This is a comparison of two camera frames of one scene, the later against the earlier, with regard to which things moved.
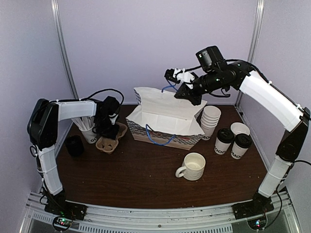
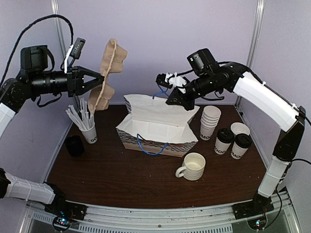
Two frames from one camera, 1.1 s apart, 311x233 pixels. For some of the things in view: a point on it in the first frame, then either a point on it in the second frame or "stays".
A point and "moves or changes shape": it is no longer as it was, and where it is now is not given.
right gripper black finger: x=183 y=93 -> x=176 y=97
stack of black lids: x=75 y=145 stays
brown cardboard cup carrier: x=108 y=145 -> x=113 y=54
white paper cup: x=221 y=147 stays
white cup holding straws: x=90 y=136 stays
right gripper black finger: x=195 y=100 -> x=188 y=106
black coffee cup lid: x=243 y=140 stays
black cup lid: x=225 y=135 stays
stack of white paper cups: x=210 y=119 stays
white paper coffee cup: x=237 y=152 stays
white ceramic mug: x=193 y=166 stays
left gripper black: x=111 y=135 -> x=79 y=87
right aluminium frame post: x=254 y=40 stays
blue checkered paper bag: x=164 y=119 moves or changes shape
